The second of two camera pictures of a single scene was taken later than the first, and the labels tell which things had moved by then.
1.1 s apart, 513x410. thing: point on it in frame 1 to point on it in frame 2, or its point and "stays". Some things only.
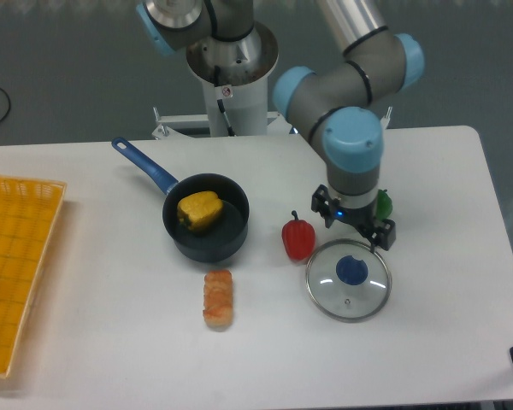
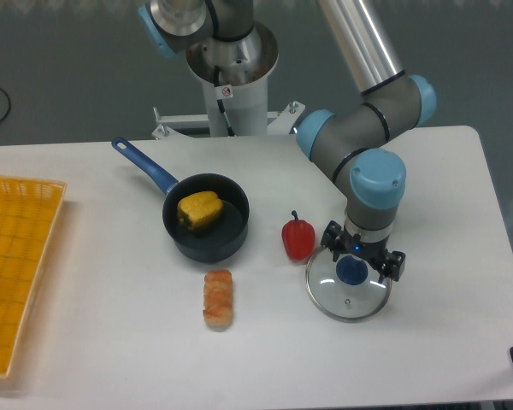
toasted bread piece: [218, 299] stays
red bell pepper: [299, 238] stays
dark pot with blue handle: [220, 243] stays
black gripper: [381, 233] to [339, 242]
